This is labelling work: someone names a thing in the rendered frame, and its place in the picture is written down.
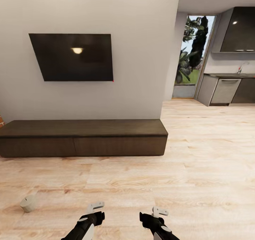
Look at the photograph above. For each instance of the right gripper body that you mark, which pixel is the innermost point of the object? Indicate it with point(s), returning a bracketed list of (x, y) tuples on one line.
[(149, 220)]

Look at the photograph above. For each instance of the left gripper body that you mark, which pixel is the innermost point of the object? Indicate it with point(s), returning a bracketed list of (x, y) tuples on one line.
[(97, 217)]

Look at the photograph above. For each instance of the pillar candle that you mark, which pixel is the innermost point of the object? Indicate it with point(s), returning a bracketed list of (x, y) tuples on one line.
[(29, 203)]

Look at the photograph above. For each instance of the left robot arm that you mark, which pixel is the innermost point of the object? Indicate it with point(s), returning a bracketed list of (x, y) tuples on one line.
[(84, 229)]

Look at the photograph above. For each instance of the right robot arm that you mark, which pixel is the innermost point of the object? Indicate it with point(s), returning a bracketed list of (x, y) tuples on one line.
[(156, 224)]

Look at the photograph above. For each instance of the cabinet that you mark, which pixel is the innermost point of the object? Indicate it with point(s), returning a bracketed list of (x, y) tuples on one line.
[(68, 138), (236, 31)]

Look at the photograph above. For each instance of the wall mounted tv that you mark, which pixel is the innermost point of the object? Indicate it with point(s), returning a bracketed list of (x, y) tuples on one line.
[(73, 57)]

